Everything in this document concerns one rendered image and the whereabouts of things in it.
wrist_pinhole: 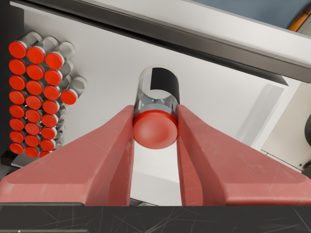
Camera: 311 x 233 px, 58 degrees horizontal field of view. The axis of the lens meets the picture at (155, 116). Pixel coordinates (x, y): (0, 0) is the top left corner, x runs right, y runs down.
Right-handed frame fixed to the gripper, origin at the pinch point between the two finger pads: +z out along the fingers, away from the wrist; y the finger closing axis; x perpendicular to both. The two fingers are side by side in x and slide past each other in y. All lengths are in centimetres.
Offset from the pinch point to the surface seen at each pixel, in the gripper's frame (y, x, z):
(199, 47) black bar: -5.3, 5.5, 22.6
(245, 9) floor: -37, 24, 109
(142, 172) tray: 2.2, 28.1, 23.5
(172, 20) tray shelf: -2.1, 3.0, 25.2
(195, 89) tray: -5.6, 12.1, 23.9
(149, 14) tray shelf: 0.8, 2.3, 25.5
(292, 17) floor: -56, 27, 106
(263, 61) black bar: -13.1, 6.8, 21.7
